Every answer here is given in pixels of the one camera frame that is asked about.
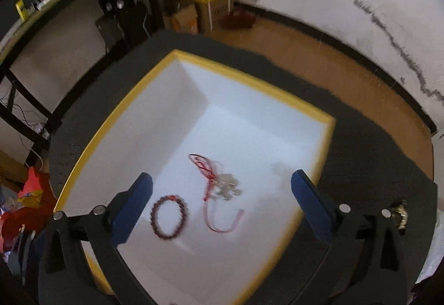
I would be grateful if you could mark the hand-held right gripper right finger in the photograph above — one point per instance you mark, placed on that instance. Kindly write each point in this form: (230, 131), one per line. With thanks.
(314, 204)

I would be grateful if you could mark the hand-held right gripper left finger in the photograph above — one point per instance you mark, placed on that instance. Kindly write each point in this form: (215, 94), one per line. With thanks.
(133, 204)

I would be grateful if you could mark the small gold jewelry piece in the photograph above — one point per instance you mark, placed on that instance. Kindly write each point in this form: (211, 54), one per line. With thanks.
(400, 214)

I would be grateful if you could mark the white box with yellow rim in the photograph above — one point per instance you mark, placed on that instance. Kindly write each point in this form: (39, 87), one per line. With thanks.
(242, 138)

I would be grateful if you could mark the red and yellow toy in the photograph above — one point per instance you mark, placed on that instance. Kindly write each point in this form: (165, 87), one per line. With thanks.
(24, 214)

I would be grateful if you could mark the orange printed cardboard box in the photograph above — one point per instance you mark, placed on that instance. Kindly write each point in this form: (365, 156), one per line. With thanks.
(182, 19)

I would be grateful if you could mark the dark red bag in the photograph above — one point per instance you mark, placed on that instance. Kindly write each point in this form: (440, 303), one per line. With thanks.
(238, 19)

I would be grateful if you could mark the black speaker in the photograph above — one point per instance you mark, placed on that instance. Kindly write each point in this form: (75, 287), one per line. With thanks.
(112, 1)

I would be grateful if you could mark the tall brown cardboard box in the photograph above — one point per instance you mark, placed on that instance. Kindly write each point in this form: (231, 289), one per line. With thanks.
(211, 13)

